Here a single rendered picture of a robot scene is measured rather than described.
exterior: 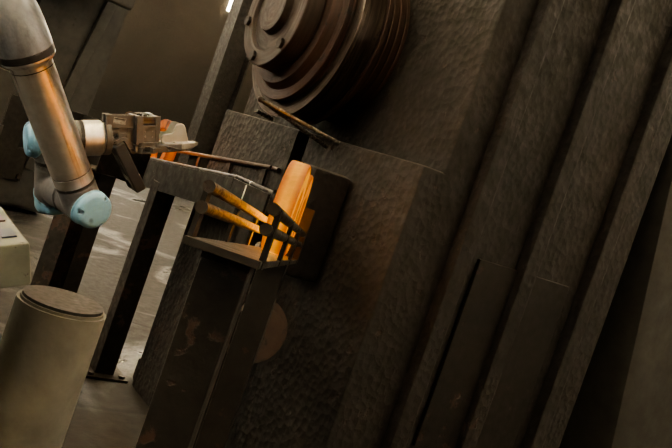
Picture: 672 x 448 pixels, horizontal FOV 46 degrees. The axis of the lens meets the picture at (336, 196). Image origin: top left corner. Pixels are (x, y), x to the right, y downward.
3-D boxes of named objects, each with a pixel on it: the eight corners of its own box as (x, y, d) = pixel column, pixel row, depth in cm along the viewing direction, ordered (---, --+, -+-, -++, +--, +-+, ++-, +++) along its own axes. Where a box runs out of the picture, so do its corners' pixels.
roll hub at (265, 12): (247, 67, 198) (284, -39, 198) (301, 77, 175) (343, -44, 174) (228, 60, 195) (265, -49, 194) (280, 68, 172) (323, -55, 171)
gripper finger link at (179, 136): (203, 124, 175) (162, 124, 170) (202, 150, 176) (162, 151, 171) (198, 122, 178) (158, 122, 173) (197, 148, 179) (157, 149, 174)
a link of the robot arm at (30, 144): (21, 154, 164) (21, 114, 161) (75, 153, 169) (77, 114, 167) (28, 166, 157) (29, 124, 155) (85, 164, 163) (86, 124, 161)
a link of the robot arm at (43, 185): (50, 224, 159) (52, 172, 156) (26, 206, 167) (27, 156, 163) (86, 218, 165) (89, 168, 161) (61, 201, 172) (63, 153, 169)
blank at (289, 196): (313, 171, 138) (294, 165, 138) (311, 160, 122) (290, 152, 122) (282, 256, 136) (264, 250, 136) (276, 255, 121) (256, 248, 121)
